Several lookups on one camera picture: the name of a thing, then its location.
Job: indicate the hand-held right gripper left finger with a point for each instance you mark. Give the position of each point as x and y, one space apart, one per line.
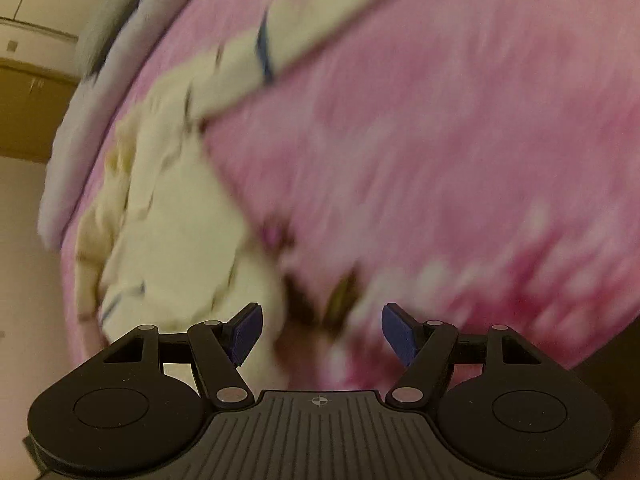
246 332

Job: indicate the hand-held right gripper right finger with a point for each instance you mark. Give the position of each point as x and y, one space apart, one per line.
396 331

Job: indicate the cream garment with blue stripe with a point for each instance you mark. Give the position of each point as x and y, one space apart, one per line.
165 220

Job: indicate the pink fleece blanket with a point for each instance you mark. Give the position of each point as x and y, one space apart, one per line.
425 135

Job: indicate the pale lavender quilt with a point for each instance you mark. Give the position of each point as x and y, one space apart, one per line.
65 170

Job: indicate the wooden door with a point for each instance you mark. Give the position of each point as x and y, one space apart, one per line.
30 110

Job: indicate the grey striped pillow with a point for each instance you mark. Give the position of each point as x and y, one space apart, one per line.
107 15

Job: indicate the white wall socket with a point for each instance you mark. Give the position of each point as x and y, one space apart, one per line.
11 46

